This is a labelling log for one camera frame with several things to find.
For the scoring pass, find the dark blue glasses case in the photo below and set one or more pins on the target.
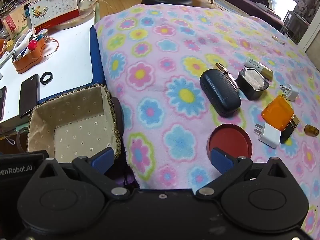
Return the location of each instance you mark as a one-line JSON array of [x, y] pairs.
[[220, 92]]

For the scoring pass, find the orange leather desk tray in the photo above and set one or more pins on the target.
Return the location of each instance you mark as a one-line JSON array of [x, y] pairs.
[[27, 62]]

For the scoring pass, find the fabric-lined woven basket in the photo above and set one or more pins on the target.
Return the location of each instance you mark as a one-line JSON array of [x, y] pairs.
[[75, 120]]

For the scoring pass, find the desk calendar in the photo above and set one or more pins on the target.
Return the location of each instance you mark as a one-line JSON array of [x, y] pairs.
[[62, 5]]

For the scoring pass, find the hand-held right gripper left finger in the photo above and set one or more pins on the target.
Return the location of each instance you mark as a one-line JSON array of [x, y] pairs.
[[102, 160]]

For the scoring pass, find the white plug adapter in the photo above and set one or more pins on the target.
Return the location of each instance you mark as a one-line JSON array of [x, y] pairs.
[[291, 93]]

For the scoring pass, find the black mirrored compact box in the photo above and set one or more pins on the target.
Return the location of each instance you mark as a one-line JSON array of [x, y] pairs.
[[250, 90]]

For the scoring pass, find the metal side table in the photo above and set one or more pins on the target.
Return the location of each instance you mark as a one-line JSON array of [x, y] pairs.
[[292, 22]]

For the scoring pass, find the white and gold tube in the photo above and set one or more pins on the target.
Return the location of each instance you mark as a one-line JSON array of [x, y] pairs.
[[257, 66]]

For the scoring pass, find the small gold and white stick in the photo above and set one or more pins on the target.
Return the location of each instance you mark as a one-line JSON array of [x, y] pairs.
[[278, 40]]

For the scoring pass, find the pink floral fleece blanket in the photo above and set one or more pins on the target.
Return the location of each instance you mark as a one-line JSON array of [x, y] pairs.
[[162, 105]]

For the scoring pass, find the black flat device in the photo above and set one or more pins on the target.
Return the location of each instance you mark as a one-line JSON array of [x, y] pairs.
[[2, 102]]

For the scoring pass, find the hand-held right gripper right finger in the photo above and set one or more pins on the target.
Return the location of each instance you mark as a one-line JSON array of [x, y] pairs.
[[221, 161]]

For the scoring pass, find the orange transparent plastic box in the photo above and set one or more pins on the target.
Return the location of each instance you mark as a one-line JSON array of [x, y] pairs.
[[277, 115]]

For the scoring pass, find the black smartphone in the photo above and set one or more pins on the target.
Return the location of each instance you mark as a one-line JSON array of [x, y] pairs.
[[28, 95]]

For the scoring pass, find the book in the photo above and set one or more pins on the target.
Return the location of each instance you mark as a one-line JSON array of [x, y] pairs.
[[262, 6]]

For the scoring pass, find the white wall charger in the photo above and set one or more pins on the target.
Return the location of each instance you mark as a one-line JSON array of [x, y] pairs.
[[270, 136]]

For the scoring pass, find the red round lid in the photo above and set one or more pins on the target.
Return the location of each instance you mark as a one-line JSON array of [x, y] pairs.
[[230, 140]]

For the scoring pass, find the small round tin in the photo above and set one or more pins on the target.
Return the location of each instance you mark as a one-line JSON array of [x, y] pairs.
[[42, 32]]

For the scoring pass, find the red patterned box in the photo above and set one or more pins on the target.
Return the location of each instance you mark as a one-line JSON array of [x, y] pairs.
[[11, 23]]

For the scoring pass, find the gold lipstick tube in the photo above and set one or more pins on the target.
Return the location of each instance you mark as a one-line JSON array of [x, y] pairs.
[[228, 76]]

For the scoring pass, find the small amber bottle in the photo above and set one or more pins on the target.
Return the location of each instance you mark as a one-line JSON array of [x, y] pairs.
[[312, 130]]

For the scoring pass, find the black box with gold trim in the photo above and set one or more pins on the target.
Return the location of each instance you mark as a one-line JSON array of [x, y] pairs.
[[287, 133]]

